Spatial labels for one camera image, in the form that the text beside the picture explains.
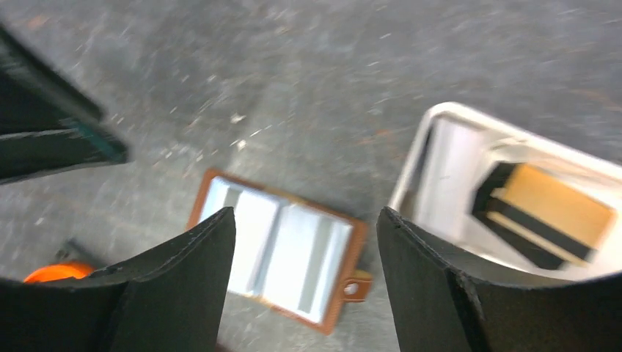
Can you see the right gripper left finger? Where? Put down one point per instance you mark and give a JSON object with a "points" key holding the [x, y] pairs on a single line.
{"points": [[169, 298]]}

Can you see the orange plastic loop toy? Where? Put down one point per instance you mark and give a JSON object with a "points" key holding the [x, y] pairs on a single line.
{"points": [[54, 272]]}

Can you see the cards in tray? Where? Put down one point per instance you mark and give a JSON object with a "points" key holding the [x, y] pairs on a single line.
{"points": [[447, 178]]}

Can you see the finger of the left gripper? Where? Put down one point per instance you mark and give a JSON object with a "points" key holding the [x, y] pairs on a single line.
{"points": [[47, 125]]}

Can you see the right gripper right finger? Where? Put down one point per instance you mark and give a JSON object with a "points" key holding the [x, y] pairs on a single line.
{"points": [[444, 298]]}

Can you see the white plastic tray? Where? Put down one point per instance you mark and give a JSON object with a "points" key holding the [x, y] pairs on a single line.
{"points": [[508, 143]]}

